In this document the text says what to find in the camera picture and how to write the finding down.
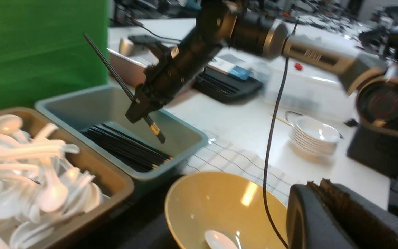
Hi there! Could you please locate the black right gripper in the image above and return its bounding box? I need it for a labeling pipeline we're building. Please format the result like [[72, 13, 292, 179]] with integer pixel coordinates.
[[126, 0, 237, 123]]

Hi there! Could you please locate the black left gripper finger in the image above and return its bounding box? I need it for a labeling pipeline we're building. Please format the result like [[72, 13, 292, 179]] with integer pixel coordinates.
[[286, 179, 398, 249]]

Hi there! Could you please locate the black chopstick pair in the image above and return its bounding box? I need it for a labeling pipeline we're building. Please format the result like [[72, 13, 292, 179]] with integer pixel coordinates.
[[83, 33, 166, 144]]

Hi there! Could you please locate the yellow noodle bowl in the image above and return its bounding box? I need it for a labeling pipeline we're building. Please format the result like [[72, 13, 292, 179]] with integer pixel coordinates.
[[164, 172, 285, 249]]

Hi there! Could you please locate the white ceramic soup spoon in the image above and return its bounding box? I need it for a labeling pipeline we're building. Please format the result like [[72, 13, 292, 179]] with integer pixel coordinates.
[[204, 230, 238, 249]]

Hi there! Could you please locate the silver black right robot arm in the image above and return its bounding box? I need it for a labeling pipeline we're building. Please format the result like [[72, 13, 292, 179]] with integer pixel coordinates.
[[126, 0, 398, 178]]

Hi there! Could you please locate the black keyboard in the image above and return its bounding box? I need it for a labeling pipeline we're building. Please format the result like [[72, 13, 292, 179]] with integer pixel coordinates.
[[192, 68, 263, 104]]

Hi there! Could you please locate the stack of white plates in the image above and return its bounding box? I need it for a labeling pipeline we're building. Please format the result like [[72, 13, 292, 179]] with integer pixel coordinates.
[[288, 116, 341, 157]]

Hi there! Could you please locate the bundle of black chopsticks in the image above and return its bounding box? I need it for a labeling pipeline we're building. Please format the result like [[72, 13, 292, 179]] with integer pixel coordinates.
[[80, 123, 173, 172]]

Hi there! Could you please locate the blue-grey chopstick tray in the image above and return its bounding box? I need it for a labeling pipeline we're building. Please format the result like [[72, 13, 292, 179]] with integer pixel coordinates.
[[35, 85, 208, 198]]

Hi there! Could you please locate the brown-grey spoon tray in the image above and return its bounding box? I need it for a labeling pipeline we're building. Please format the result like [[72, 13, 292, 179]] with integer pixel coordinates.
[[0, 107, 135, 249]]

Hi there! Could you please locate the green backdrop screen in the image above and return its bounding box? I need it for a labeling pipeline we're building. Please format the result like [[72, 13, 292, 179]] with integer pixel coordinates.
[[0, 0, 111, 109]]

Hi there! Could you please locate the pile of white soup spoons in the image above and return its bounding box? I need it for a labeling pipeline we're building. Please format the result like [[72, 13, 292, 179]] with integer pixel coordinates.
[[0, 114, 109, 249]]

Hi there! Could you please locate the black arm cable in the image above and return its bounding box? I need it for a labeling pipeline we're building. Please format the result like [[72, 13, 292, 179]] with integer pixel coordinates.
[[263, 17, 300, 249]]

